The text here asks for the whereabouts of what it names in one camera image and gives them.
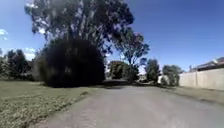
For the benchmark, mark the reddish-brown bush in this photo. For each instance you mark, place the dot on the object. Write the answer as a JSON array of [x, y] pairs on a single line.
[[116, 69]]

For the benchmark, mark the green bush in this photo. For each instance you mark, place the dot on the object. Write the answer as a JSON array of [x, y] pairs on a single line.
[[130, 72]]

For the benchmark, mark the slender tall tree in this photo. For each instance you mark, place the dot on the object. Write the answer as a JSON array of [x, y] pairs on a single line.
[[133, 46]]

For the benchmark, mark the tall large tree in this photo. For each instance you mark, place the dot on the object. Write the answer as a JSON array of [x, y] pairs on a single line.
[[83, 20]]

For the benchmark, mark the grey gravel path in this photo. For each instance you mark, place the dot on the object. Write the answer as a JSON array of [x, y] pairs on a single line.
[[140, 110]]

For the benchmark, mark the narrow grass strip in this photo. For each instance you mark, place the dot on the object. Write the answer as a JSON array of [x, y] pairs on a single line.
[[200, 93]]

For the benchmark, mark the wide grass field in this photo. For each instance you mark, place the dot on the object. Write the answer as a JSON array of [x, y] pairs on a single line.
[[26, 100]]

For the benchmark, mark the row of trees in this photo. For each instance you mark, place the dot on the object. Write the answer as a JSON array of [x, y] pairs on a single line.
[[16, 65]]

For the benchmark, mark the pale boundary wall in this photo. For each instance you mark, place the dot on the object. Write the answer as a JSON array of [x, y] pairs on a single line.
[[206, 79]]

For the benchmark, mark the building behind wall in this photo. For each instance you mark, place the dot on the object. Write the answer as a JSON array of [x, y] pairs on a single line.
[[210, 64]]

